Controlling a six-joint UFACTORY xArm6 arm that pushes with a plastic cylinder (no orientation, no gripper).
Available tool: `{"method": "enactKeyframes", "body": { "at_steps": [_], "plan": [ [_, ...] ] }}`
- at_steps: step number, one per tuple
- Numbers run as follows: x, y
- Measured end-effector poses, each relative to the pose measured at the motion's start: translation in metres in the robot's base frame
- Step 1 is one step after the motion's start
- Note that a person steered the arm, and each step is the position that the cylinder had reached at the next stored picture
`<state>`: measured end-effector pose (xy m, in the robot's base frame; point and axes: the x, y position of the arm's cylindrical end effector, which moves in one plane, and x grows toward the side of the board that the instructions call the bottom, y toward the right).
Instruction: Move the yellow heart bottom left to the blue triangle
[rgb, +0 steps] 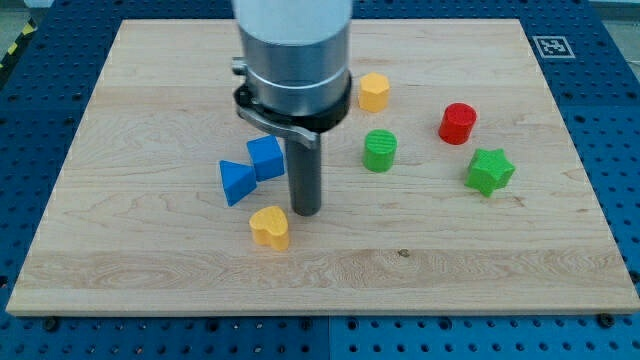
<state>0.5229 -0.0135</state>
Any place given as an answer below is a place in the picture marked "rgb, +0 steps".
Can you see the black clamp with lever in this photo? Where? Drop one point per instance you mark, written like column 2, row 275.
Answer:
column 304, row 130

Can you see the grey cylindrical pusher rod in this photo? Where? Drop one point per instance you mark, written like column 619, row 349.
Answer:
column 304, row 176

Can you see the yellow heart block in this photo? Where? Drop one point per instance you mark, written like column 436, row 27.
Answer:
column 269, row 227

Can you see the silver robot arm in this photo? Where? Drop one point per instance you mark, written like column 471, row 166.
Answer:
column 297, row 83

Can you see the blue triangle block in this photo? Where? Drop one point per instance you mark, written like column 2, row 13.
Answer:
column 238, row 181

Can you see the blue cube block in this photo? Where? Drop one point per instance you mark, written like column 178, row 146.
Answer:
column 266, row 157

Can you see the green cylinder block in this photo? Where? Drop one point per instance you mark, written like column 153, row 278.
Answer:
column 380, row 147

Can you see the yellow hexagon block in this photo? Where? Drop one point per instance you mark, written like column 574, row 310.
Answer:
column 374, row 92

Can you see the red cylinder block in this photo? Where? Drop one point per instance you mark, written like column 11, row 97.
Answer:
column 457, row 123

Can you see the wooden board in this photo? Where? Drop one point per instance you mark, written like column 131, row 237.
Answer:
column 137, row 224

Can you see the green star block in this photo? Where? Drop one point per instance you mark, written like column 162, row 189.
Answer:
column 488, row 171

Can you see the white fiducial marker tag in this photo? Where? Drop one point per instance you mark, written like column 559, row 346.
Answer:
column 553, row 47

